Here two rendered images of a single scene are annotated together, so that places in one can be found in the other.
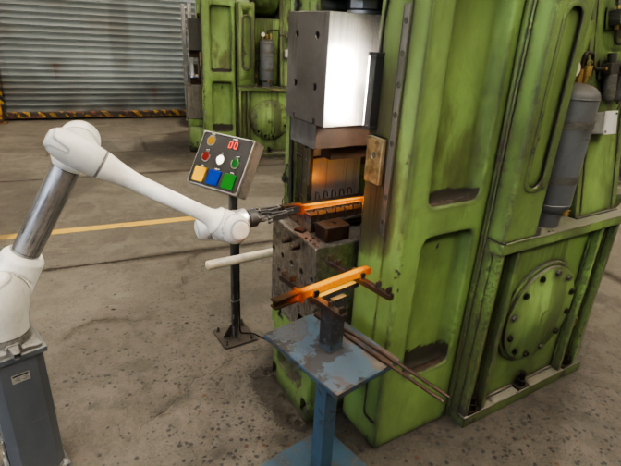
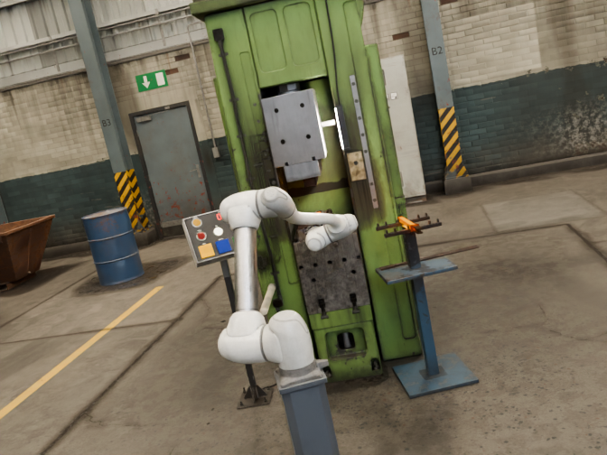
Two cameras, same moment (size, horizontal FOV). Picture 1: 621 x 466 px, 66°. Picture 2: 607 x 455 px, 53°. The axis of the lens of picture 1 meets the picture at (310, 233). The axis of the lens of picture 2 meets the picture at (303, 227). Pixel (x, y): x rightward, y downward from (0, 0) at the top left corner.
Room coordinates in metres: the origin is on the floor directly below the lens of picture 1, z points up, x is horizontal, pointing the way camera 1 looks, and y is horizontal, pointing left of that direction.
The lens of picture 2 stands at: (-0.14, 2.87, 1.68)
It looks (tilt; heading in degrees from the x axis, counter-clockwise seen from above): 11 degrees down; 307
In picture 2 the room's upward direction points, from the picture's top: 12 degrees counter-clockwise
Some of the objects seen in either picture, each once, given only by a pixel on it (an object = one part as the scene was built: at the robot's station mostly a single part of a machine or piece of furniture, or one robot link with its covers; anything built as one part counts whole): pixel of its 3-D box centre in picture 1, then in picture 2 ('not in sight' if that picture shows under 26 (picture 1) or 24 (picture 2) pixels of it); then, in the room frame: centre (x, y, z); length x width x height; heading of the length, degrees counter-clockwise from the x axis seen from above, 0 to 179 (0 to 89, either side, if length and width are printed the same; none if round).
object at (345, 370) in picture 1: (330, 348); (415, 268); (1.40, -0.09, 0.67); 0.40 x 0.30 x 0.02; 41
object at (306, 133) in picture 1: (345, 129); (303, 167); (2.04, -0.12, 1.32); 0.42 x 0.20 x 0.10; 122
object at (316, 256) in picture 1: (343, 265); (331, 262); (2.00, -0.16, 0.69); 0.56 x 0.38 x 0.45; 122
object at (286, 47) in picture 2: not in sight; (288, 44); (2.08, -0.28, 2.06); 0.44 x 0.41 x 0.47; 122
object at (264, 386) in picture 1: (283, 391); (344, 381); (1.91, 0.09, 0.01); 0.58 x 0.39 x 0.01; 32
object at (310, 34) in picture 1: (356, 69); (303, 125); (2.00, -0.15, 1.56); 0.42 x 0.39 x 0.40; 122
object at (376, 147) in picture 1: (374, 160); (356, 166); (1.73, -0.22, 1.27); 0.09 x 0.02 x 0.17; 32
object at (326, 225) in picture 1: (333, 230); not in sight; (1.81, -0.09, 0.95); 0.12 x 0.08 x 0.06; 122
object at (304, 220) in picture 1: (339, 209); (315, 223); (2.04, -0.12, 0.96); 0.42 x 0.20 x 0.09; 122
